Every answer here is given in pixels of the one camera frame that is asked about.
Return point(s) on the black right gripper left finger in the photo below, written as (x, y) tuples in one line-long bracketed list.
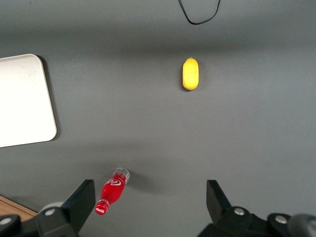
[(66, 217)]

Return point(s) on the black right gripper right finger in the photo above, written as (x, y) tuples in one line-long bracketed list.
[(227, 222)]

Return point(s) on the beige rectangular tray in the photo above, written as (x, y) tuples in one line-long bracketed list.
[(24, 101)]

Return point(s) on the red cola bottle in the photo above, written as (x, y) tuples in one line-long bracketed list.
[(112, 191)]

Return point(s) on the wooden drawer cabinet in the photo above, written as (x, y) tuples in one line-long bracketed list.
[(10, 205)]

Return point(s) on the yellow lemon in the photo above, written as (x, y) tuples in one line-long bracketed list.
[(190, 74)]

